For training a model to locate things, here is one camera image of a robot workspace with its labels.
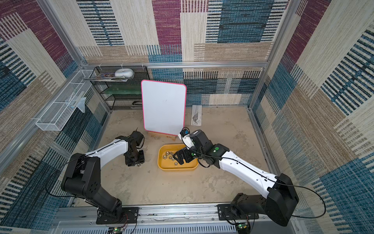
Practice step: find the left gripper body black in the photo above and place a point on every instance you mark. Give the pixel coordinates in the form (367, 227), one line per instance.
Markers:
(136, 157)

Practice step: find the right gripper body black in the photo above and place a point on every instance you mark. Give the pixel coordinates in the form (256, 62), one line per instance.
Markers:
(185, 153)

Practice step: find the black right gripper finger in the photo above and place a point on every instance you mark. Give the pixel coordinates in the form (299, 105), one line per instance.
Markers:
(176, 155)
(180, 162)

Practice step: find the yellow plastic storage box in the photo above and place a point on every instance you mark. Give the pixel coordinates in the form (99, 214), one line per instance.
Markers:
(168, 165)

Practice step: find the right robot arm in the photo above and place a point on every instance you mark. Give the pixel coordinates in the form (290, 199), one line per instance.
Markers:
(277, 197)

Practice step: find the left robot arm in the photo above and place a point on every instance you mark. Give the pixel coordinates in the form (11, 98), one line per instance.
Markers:
(82, 178)

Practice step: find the wooden whiteboard stand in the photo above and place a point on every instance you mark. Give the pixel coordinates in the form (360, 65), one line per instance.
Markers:
(161, 135)

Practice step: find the white printed packet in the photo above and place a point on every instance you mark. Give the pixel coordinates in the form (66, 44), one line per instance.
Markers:
(196, 115)

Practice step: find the pink framed whiteboard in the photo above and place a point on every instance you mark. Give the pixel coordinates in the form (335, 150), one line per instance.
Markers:
(164, 106)

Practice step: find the magazine on shelf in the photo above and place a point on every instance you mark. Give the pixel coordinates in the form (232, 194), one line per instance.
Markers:
(109, 77)

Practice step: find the white round device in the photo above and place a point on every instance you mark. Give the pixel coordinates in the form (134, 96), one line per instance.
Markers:
(125, 73)

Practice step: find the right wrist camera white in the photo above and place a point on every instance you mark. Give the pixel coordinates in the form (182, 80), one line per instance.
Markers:
(184, 136)

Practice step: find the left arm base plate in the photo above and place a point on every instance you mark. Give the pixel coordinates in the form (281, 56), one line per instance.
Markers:
(118, 216)

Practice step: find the aluminium front rail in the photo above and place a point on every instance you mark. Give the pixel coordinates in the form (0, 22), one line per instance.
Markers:
(194, 218)

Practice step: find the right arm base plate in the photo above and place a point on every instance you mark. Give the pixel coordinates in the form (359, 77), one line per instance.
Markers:
(226, 212)

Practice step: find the black wire shelf rack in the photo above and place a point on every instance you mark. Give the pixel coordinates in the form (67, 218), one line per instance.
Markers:
(121, 95)

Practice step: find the white wire wall basket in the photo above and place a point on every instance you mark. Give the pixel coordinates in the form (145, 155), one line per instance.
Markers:
(71, 97)

